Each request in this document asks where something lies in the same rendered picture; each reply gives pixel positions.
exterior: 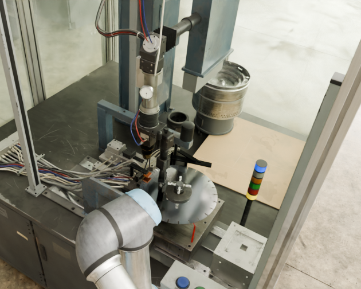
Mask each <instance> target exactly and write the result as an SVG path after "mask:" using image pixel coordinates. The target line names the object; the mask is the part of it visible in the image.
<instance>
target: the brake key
mask: <svg viewBox="0 0 361 289"><path fill-rule="evenodd" d="M177 285H178V286H179V287H180V288H186V287H187V286H188V285H189V281H188V279H187V278H186V277H180V278H179V279H178V281H177Z"/></svg>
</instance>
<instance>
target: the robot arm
mask: <svg viewBox="0 0 361 289"><path fill-rule="evenodd" d="M161 219H162V217H161V213H160V210H159V208H158V206H157V204H156V203H155V201H154V200H153V199H152V198H151V197H150V195H149V194H147V193H146V192H145V191H144V190H142V189H134V190H131V191H129V192H125V193H124V195H122V196H120V197H118V198H116V199H114V200H113V201H111V202H109V203H107V204H105V205H103V206H102V207H100V208H98V209H96V210H93V211H92V212H90V213H89V214H88V215H86V216H85V217H84V219H83V220H82V222H81V224H80V226H79V228H78V231H77V235H76V256H77V261H78V264H79V267H80V269H81V271H82V273H83V274H84V276H85V278H86V279H87V280H88V281H92V282H94V284H95V285H96V287H97V288H98V289H158V288H157V287H156V286H154V285H153V284H151V269H150V254H149V246H148V245H149V244H150V243H151V242H152V239H153V235H154V234H153V227H154V226H157V225H158V224H159V223H160V222H161ZM118 250H119V251H118Z"/></svg>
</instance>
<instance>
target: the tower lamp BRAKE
mask: <svg viewBox="0 0 361 289"><path fill-rule="evenodd" d="M267 165H268V164H267V162H266V161H265V160H263V159H258V160H256V164H255V167H254V169H255V171H257V172H259V173H264V172H265V171H266V167H267Z"/></svg>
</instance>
